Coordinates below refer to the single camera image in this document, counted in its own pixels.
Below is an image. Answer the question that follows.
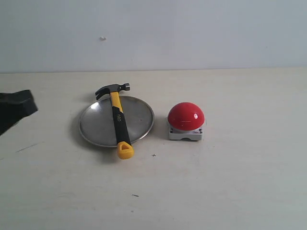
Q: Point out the round metal plate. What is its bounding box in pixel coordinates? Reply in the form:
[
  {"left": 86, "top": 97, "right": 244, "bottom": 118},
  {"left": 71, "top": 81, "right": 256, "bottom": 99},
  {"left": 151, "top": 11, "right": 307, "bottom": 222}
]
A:
[{"left": 79, "top": 96, "right": 154, "bottom": 148}]

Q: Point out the yellow black claw hammer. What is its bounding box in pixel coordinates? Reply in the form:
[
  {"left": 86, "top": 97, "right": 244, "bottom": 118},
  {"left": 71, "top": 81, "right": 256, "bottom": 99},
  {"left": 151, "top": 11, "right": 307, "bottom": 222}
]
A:
[{"left": 95, "top": 83, "right": 134, "bottom": 160}]

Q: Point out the red dome push button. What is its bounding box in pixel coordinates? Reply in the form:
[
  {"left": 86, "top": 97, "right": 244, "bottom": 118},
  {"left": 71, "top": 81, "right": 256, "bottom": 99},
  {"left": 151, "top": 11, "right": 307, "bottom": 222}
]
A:
[{"left": 167, "top": 102, "right": 206, "bottom": 141}]

